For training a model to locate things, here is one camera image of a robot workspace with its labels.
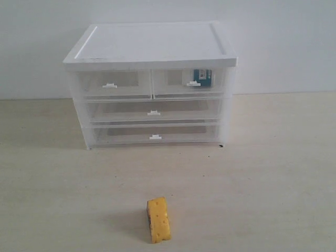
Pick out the clear middle wide drawer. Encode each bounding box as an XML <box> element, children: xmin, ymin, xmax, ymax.
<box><xmin>87</xmin><ymin>99</ymin><xmax>223</xmax><ymax>123</ymax></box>

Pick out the yellow cheese wedge toy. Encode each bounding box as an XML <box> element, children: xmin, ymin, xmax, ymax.
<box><xmin>146</xmin><ymin>197</ymin><xmax>171</xmax><ymax>244</ymax></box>

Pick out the white teal medicine bottle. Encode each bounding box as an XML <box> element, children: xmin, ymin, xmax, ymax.
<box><xmin>183</xmin><ymin>69</ymin><xmax>214</xmax><ymax>89</ymax></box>

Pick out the white plastic drawer cabinet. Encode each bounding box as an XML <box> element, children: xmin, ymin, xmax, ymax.
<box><xmin>63</xmin><ymin>21</ymin><xmax>238</xmax><ymax>149</ymax></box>

